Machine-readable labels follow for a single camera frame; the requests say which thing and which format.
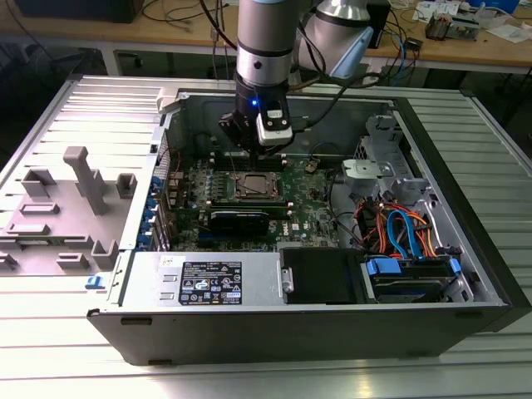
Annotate black camera cable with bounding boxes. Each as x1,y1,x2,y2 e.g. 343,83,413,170
294,12,333,80
290,72,383,130

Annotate black RAM slot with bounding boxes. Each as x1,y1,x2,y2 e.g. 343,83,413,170
214,162,288,169
209,202,294,209
214,166,288,173
214,157,288,164
209,197,293,204
214,152,288,160

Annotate black PC case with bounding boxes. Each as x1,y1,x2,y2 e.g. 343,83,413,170
86,85,532,367

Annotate printed white leaflet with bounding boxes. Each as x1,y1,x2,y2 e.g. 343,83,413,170
413,0,463,22

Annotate grey parts rack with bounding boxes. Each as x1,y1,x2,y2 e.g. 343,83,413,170
0,145,139,278

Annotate blue data wire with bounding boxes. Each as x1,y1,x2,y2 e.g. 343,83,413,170
385,209,421,262

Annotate tall black box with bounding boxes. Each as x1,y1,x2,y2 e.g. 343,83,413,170
367,0,393,50

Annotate grey metal bracket plate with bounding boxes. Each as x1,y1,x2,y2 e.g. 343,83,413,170
340,159,395,183

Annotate white paper sheet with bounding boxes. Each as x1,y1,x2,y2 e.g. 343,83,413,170
485,22,532,44

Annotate green electronics box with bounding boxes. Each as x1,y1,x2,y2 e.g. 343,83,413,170
451,15,480,42

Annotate copper coil transformer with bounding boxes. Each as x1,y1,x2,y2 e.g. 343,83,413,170
424,11,452,42

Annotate green RAM stick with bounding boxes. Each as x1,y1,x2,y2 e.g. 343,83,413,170
16,238,55,249

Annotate orange power wire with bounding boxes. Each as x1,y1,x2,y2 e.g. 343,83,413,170
372,202,391,254
409,210,438,259

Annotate blue plastic card latch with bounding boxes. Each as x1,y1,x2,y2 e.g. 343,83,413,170
140,173,164,251

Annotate black computer box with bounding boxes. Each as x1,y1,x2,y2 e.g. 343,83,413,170
15,0,145,25

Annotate perforated metal drive cage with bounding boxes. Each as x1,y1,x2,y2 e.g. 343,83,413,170
355,112,407,167

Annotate black graphics card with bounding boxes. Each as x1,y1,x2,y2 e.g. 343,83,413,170
207,209,271,244

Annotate wooden workbench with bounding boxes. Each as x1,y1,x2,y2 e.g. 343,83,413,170
361,0,532,76
0,0,240,78

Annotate green motherboard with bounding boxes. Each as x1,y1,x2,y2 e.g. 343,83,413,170
165,155,346,254

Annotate hard disk in blue carrier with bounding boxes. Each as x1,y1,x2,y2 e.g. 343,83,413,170
359,254,464,305

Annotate silver power supply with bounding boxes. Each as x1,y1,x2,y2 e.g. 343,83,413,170
119,250,284,308

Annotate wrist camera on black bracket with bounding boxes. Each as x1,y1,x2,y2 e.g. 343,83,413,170
255,108,295,147

